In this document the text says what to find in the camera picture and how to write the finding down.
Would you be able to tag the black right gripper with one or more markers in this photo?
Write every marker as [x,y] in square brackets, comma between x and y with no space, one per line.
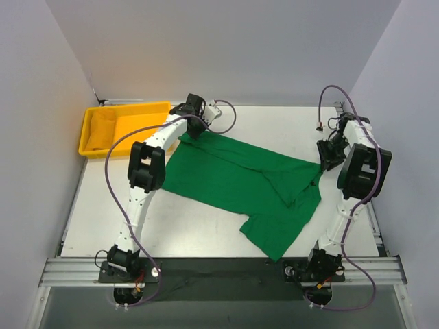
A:
[328,156]

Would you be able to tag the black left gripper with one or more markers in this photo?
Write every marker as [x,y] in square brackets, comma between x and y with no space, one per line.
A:
[195,127]

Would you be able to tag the green t-shirt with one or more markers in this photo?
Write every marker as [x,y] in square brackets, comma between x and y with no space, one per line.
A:
[278,193]

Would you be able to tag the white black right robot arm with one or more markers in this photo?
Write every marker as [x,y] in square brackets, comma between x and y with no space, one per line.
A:
[322,261]

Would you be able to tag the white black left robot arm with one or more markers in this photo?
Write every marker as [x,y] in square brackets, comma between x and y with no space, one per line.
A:
[146,174]

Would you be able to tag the yellow plastic bin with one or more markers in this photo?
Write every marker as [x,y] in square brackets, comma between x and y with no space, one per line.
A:
[130,117]

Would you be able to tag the rolled yellow t-shirt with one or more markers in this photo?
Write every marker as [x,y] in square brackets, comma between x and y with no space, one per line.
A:
[102,129]

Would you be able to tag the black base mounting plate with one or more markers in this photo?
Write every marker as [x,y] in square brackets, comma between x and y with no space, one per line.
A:
[218,279]

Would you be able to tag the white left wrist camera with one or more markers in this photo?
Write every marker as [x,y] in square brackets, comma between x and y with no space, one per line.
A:
[211,112]

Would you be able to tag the aluminium right side rail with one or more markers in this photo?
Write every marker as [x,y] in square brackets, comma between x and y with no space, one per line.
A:
[374,226]

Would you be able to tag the aluminium front frame rail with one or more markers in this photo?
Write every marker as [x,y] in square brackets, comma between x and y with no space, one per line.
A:
[82,272]

